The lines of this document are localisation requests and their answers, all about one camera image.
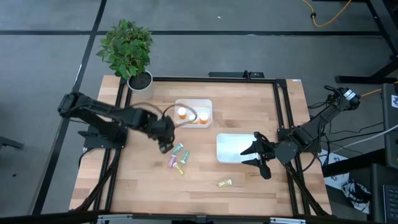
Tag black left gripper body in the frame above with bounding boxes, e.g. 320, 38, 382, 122
145, 112, 177, 154

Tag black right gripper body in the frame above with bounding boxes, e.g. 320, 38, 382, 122
254, 131, 278, 181

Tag tall white plastic bin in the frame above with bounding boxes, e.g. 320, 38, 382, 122
216, 133, 259, 165

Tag shallow white plastic bin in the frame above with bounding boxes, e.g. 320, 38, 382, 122
174, 98, 214, 129

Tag white plant pot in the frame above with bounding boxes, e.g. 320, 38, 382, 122
126, 70, 155, 101

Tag black crossbar silver brackets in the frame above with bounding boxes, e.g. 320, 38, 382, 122
0, 210, 374, 224

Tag green leafy plant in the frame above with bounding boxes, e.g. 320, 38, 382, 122
95, 18, 154, 81

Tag black white patterned bag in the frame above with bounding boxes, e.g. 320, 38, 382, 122
323, 149, 373, 215

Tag black equipment box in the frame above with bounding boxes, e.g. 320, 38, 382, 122
369, 164, 398, 224

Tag grey furniture foot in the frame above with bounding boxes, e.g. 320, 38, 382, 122
0, 136, 24, 151

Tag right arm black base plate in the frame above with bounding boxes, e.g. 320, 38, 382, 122
277, 128, 322, 154

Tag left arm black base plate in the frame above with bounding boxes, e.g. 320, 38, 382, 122
83, 124, 128, 149

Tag white cable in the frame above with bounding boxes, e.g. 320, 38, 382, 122
332, 124, 398, 153

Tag black desk leg frame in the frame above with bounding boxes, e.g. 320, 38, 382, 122
335, 0, 398, 85

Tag yellow cable with black knot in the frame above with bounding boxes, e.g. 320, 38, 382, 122
300, 0, 353, 28

